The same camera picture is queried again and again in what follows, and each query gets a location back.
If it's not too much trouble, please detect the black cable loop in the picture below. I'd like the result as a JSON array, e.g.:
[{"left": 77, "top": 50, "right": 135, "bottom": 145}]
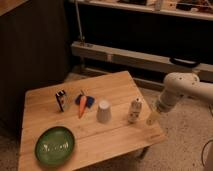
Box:
[{"left": 169, "top": 57, "right": 201, "bottom": 68}]

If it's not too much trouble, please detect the black and white box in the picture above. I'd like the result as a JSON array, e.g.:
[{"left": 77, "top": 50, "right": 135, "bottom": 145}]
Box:
[{"left": 55, "top": 90, "right": 68, "bottom": 112}]

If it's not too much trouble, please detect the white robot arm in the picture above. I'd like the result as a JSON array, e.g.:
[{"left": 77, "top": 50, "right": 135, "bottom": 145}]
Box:
[{"left": 146, "top": 72, "right": 213, "bottom": 125}]

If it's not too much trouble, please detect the metal pole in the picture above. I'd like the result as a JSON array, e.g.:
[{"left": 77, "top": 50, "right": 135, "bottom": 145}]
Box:
[{"left": 74, "top": 0, "right": 85, "bottom": 45}]

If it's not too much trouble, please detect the orange toy carrot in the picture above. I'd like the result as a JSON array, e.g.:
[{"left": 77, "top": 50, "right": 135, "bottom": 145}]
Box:
[{"left": 78, "top": 95, "right": 87, "bottom": 118}]

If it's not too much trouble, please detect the wooden table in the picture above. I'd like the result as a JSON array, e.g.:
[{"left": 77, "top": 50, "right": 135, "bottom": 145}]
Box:
[{"left": 18, "top": 71, "right": 165, "bottom": 171}]

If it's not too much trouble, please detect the green plate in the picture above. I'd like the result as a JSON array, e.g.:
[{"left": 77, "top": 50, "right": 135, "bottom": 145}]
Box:
[{"left": 34, "top": 126, "right": 75, "bottom": 167}]

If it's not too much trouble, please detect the grey metal shelf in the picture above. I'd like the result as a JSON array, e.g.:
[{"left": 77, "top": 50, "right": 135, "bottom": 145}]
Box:
[{"left": 71, "top": 41, "right": 213, "bottom": 82}]

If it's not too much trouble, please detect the white upside-down cup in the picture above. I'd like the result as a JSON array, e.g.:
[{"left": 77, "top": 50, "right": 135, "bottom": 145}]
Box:
[{"left": 96, "top": 100, "right": 111, "bottom": 124}]

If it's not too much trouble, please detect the dark cabinet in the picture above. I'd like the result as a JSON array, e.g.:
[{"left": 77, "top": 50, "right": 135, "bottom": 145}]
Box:
[{"left": 0, "top": 0, "right": 69, "bottom": 134}]

